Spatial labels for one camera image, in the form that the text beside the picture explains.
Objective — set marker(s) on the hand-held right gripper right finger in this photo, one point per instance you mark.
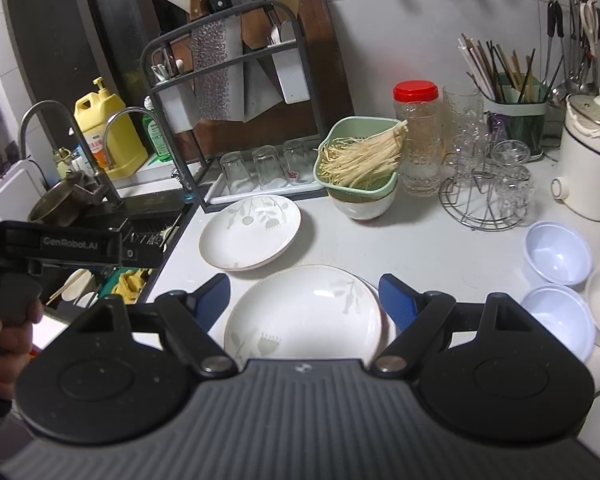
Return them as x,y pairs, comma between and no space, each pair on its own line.
396,300

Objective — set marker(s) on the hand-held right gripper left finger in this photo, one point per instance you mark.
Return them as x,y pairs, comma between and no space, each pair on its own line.
214,296

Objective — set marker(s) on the white floral plate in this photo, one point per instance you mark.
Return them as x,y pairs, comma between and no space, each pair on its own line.
300,310
250,240

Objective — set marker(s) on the person's left hand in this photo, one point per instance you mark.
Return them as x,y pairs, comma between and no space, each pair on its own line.
10,342

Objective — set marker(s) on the metal pot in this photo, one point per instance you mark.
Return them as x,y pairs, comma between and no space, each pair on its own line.
60,200

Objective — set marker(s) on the yellow dish cloth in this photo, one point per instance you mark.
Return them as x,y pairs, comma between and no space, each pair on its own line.
127,282

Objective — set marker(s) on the white plastic board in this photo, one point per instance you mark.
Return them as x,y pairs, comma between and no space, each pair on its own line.
10,190

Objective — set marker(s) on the white ceramic bowl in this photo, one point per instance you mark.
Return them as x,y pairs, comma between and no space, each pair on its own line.
365,207

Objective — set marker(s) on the white drip tray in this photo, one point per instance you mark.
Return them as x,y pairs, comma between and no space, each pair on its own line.
240,198

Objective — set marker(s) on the yellow detergent bottle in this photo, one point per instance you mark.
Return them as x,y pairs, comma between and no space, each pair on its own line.
110,130

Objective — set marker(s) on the clear drinking glass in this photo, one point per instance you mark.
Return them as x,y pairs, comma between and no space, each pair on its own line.
269,167
299,162
236,172

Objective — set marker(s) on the green bottle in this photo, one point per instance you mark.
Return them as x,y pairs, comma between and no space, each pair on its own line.
157,135

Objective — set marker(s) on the steel faucet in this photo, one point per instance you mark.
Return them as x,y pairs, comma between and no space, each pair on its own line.
130,111
45,106

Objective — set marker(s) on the enoki mushrooms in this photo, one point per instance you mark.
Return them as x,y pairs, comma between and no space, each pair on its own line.
360,157

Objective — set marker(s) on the clear glass cup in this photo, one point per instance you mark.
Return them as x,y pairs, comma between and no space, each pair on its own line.
509,152
515,190

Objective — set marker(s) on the light blue plastic bowl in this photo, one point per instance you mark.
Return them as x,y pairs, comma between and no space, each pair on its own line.
557,320
557,252

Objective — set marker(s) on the red lid plastic jar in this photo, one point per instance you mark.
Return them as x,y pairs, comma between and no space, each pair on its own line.
420,135

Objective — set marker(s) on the green colander basket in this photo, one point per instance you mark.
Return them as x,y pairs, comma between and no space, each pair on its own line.
352,130

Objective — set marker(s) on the dark metal knife rack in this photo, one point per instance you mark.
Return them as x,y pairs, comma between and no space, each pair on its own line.
146,67

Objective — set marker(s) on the tall textured glass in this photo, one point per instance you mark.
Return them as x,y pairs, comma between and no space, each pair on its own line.
462,105

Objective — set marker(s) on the steel cleaver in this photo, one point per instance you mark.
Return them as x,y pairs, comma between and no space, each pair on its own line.
215,70

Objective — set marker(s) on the white electric cooking pot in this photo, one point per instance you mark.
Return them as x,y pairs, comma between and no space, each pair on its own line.
590,170

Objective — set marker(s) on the wooden cutting board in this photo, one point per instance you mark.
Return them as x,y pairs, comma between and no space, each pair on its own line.
325,60

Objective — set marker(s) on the bundle of chopsticks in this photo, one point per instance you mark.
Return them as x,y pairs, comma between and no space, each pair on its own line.
500,67

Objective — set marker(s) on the hanging kitchen utensils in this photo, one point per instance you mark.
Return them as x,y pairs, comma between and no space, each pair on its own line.
587,20

